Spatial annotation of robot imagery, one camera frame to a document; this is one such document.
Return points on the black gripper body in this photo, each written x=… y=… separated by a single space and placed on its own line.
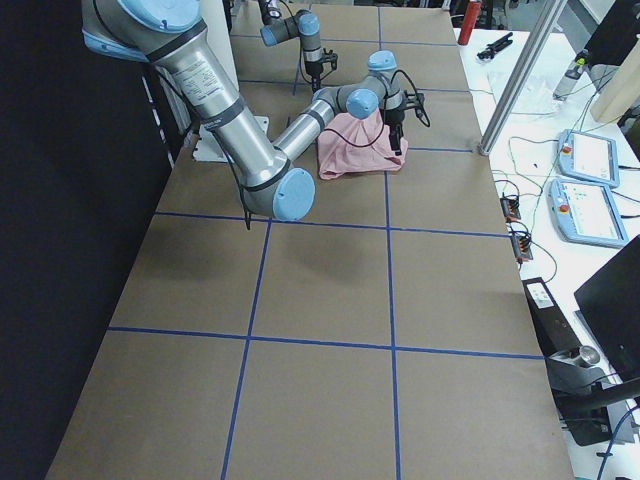
x=313 y=68
x=394 y=117

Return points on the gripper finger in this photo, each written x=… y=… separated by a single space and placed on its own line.
x=395 y=138
x=315 y=86

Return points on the pink snoopy t-shirt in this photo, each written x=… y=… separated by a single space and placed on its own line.
x=353 y=146

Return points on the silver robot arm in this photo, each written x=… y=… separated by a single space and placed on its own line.
x=173 y=35
x=304 y=26

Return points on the white column with base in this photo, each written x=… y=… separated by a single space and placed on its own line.
x=224 y=111

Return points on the black pliers tool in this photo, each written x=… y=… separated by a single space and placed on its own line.
x=492 y=49

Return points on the red bottle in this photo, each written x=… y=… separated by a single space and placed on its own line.
x=470 y=17

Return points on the orange connector board upper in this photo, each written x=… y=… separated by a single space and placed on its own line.
x=510 y=208

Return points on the orange connector board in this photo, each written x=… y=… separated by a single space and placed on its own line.
x=521 y=245
x=510 y=208

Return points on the clear plastic bag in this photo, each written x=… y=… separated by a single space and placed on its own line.
x=536 y=97

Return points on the orange connector board lower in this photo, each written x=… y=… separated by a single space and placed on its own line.
x=521 y=245

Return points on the grey spray bottle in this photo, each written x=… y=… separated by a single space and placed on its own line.
x=575 y=70

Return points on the upper teach pendant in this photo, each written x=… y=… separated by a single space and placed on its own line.
x=588 y=157

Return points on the teach pendant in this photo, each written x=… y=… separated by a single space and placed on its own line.
x=585 y=213
x=588 y=157

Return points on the brown paper table cover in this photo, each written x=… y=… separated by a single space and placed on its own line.
x=385 y=336

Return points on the lower teach pendant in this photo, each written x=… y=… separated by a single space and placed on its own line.
x=585 y=213

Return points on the wooden board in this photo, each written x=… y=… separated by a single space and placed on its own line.
x=621 y=92

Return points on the black box device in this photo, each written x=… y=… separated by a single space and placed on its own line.
x=553 y=331

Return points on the black monitor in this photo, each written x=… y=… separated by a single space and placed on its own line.
x=609 y=303

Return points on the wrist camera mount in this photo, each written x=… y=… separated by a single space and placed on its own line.
x=331 y=58
x=415 y=102

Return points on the aluminium frame post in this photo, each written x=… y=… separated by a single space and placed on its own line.
x=525 y=63

